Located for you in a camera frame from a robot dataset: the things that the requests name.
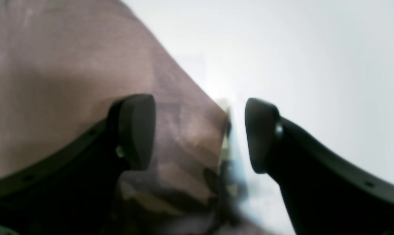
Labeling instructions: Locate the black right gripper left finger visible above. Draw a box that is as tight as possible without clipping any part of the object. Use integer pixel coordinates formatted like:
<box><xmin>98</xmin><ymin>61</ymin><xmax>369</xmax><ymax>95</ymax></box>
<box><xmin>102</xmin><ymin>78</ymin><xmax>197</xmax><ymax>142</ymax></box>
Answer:
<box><xmin>0</xmin><ymin>94</ymin><xmax>156</xmax><ymax>235</ymax></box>

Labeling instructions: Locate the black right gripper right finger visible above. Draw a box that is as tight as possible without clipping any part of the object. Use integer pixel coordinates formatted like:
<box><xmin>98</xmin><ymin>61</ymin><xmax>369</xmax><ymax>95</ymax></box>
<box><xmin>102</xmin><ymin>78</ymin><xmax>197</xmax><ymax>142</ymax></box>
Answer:
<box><xmin>244</xmin><ymin>98</ymin><xmax>394</xmax><ymax>235</ymax></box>

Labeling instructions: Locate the mauve T-shirt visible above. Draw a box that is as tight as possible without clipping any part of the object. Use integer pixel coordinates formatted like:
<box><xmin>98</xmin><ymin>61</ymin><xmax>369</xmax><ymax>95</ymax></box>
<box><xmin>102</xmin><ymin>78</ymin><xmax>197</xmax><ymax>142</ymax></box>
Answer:
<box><xmin>0</xmin><ymin>0</ymin><xmax>267</xmax><ymax>235</ymax></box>

